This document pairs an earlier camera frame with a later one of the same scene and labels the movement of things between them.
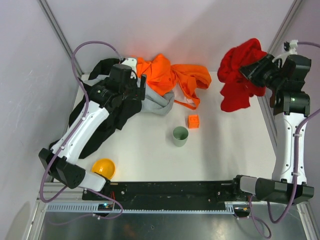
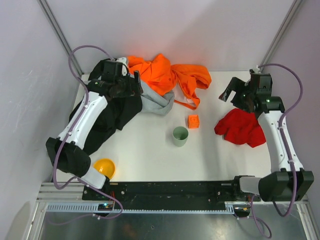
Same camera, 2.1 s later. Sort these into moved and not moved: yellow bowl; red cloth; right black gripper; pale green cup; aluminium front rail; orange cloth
Moved: right black gripper; red cloth
Not moved: yellow bowl; aluminium front rail; pale green cup; orange cloth
